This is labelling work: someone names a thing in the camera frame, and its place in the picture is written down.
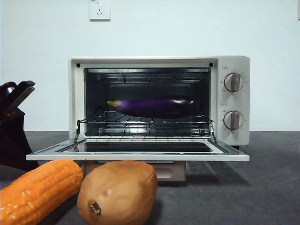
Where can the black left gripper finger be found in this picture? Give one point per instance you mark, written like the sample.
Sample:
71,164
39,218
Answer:
16,140

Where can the purple eggplant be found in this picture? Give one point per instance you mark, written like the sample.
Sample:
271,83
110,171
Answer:
152,106

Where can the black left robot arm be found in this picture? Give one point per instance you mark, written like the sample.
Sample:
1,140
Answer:
7,93

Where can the beige oven knob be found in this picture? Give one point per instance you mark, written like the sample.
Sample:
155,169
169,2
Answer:
233,120
233,82

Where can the white toaster oven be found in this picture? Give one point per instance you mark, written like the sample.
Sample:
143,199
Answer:
234,63

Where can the orange corn cob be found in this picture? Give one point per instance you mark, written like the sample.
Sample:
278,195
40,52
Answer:
39,189

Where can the brown potato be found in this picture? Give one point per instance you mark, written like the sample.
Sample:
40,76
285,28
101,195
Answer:
122,189

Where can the white wall socket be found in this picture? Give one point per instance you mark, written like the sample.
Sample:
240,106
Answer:
99,10

